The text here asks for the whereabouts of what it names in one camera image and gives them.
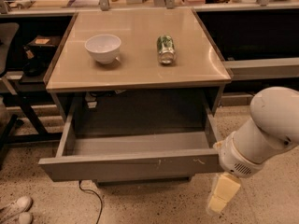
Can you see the grey drawer cabinet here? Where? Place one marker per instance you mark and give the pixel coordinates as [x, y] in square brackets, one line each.
[197, 65]

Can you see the white ceramic bowl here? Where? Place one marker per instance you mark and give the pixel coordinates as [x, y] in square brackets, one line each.
[103, 48]

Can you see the grey top drawer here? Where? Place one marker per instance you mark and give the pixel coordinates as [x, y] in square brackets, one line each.
[136, 136]

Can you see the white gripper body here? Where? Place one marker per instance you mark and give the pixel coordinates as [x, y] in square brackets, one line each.
[234, 159]

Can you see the white sneaker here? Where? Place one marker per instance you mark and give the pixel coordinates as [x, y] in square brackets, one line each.
[22, 218]
[13, 209]

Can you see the grey office chair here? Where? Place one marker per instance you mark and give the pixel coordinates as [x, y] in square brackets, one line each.
[7, 33]

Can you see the green soda can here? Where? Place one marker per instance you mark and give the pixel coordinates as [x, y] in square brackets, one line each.
[165, 49]

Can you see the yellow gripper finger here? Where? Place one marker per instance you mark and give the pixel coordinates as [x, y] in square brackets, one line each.
[224, 187]

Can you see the small white object in drawer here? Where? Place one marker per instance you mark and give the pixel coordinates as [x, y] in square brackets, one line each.
[90, 100]

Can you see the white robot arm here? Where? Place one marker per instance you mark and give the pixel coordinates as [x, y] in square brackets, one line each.
[272, 129]

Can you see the black box with label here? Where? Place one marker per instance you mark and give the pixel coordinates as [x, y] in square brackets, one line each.
[45, 42]

